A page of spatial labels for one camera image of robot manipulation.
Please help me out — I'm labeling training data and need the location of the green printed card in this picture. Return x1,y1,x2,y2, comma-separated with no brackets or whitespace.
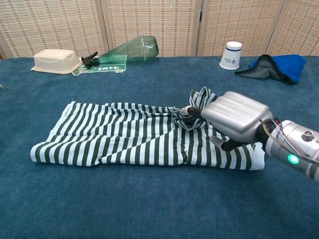
72,63,127,76

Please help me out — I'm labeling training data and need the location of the blue and grey cloth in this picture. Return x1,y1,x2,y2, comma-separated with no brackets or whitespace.
234,54,307,85

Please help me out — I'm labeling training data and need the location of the green white striped T-shirt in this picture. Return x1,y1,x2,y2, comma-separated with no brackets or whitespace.
29,86,265,172

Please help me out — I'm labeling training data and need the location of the green spray bottle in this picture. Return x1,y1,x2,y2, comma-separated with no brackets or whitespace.
81,35,160,69

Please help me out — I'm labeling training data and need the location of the white paper cup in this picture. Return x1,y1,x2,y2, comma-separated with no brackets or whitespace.
219,41,243,70

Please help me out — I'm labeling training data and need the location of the beige plastic food container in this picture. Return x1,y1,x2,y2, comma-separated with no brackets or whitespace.
30,49,83,75

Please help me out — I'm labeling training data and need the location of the woven folding screen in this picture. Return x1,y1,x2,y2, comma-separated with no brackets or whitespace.
0,0,319,60

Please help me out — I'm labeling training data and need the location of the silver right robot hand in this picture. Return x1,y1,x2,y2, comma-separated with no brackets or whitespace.
183,91,274,152

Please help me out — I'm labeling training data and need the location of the blue carpet table mat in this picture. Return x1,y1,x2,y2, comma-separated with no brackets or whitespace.
0,56,319,239

